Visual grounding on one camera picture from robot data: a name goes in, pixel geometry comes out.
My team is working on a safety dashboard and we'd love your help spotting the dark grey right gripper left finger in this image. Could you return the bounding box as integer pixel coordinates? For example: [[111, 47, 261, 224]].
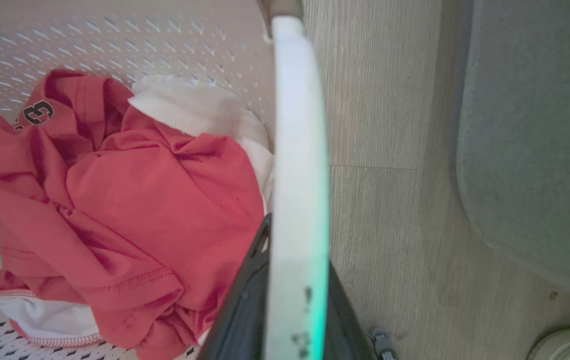
[[197, 213, 271, 360]]

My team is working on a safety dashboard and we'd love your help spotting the grey mat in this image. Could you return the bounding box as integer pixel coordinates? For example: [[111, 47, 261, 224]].
[[455, 0, 570, 307]]

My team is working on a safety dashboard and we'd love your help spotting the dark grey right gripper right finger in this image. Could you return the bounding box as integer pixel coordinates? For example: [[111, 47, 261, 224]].
[[323, 260, 377, 360]]

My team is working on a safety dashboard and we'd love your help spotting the white perforated plastic laundry basket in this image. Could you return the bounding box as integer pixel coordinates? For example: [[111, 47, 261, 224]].
[[0, 0, 330, 360]]

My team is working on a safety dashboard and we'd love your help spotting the red printed t-shirt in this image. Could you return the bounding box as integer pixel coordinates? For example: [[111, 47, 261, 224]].
[[0, 68, 265, 360]]

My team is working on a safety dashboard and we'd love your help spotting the small grey caster wheel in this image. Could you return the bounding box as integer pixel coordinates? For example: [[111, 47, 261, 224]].
[[368, 327, 397, 360]]

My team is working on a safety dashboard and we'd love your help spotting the white cloth garment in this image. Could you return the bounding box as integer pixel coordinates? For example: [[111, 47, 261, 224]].
[[0, 74, 275, 348]]

